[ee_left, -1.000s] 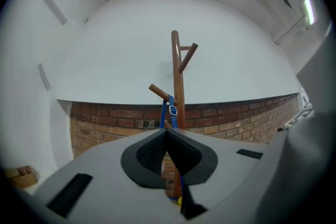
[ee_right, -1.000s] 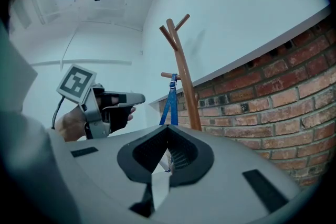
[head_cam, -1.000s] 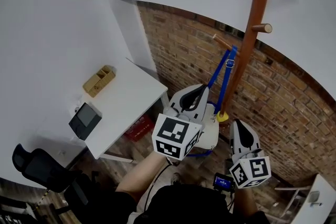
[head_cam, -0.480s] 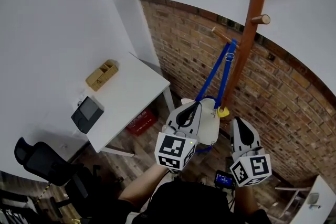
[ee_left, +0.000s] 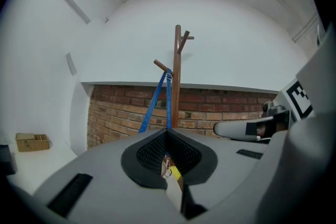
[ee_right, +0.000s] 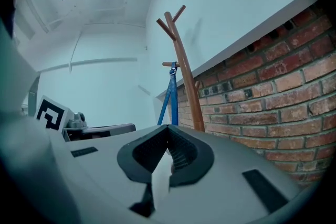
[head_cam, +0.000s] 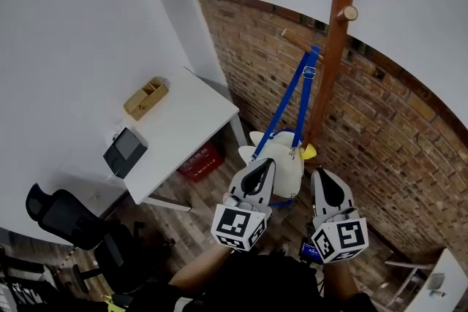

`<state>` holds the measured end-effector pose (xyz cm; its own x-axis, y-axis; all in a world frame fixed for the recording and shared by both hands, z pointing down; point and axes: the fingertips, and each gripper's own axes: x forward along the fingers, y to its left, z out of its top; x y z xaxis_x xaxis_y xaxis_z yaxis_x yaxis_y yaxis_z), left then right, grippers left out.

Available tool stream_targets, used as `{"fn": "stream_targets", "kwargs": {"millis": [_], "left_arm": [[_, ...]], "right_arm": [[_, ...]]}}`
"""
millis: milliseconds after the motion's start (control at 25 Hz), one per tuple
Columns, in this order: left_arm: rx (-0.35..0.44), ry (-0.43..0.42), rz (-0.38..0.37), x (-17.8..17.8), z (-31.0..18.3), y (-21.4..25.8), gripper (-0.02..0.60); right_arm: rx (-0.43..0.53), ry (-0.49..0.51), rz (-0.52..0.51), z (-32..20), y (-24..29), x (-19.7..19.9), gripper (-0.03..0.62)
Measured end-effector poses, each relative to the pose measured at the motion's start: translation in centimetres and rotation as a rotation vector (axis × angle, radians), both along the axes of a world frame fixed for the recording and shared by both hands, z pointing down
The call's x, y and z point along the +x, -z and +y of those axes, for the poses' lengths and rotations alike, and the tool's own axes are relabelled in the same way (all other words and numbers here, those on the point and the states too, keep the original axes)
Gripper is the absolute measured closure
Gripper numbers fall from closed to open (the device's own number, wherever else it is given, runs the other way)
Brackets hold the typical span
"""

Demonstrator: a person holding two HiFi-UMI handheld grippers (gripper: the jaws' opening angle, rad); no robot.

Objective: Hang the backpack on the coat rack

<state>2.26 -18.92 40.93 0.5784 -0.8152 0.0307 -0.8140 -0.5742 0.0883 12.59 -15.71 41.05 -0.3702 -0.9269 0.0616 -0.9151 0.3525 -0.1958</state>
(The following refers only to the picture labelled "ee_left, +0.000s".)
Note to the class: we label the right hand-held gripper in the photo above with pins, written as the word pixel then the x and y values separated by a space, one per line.
pixel 296 102

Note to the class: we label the black box device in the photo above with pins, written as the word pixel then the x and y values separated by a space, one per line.
pixel 6 160

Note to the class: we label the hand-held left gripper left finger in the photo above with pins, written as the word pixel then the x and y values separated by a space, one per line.
pixel 105 191

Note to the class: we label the brown wooden coat rack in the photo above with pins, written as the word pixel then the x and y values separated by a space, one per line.
pixel 176 73

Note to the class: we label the wooden desk organizer box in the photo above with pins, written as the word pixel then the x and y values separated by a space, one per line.
pixel 31 142

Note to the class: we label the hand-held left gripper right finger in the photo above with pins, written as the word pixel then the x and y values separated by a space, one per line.
pixel 231 178

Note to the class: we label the white desk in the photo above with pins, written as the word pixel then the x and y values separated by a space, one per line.
pixel 39 165

